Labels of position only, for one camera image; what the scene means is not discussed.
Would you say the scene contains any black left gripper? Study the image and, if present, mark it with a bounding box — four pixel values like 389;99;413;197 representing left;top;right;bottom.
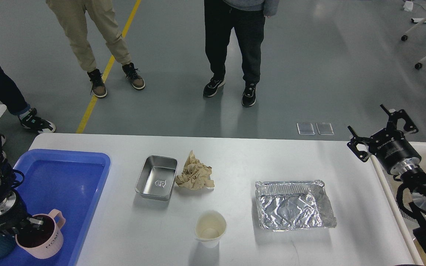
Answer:
0;190;45;235

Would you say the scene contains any pink mug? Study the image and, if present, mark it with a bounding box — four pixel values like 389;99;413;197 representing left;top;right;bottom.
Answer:
15;209;66;259

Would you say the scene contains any right floor outlet plate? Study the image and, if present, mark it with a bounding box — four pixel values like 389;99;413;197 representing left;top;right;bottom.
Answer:
315;122;334;135

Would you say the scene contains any stainless steel rectangular tray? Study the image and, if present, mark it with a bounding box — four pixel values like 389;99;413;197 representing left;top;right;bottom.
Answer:
135;155;178;201

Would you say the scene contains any person in beige trousers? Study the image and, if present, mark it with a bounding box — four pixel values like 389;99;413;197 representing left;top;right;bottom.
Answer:
46;0;145;98

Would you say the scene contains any white paper cup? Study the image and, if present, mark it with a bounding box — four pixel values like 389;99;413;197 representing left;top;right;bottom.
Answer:
194;210;227;249

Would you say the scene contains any person in dark jeans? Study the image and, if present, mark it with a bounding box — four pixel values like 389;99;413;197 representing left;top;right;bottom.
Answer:
0;66;56;133

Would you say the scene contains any left floor outlet plate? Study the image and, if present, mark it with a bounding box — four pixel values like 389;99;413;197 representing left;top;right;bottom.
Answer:
296;122;315;135

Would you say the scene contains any aluminium foil tray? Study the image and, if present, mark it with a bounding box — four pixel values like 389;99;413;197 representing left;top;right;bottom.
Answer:
255;180;337;231

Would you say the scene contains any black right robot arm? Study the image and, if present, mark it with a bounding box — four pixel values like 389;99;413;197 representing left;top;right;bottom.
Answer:
347;105;426;253

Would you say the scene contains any floor outlet plate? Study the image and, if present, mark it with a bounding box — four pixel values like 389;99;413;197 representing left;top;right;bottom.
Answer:
296;122;315;135
315;122;334;135

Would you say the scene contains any person in black trousers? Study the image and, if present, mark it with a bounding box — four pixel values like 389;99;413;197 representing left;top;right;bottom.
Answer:
203;0;280;108

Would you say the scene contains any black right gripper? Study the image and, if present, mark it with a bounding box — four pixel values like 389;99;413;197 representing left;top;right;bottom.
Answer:
347;104;422;176

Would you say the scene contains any crumpled brown paper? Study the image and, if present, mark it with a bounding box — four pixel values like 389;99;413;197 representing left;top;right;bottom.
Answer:
174;150;215;191

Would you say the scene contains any blue plastic tray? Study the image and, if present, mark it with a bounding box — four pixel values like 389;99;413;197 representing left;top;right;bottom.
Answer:
0;149;111;266

